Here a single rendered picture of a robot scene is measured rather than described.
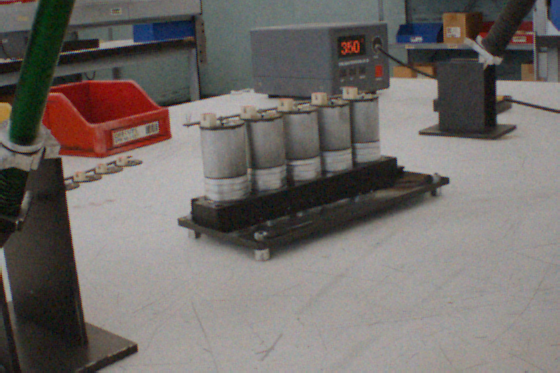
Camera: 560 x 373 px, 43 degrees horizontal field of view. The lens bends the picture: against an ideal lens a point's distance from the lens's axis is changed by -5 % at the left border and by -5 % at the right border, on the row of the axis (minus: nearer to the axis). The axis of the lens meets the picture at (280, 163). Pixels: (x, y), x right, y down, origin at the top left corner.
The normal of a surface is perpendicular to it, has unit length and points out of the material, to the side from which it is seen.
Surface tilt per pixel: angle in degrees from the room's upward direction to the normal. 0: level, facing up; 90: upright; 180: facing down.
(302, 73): 90
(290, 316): 0
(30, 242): 90
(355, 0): 90
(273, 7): 90
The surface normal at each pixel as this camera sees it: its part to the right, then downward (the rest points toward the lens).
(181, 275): -0.07, -0.98
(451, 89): -0.59, 0.21
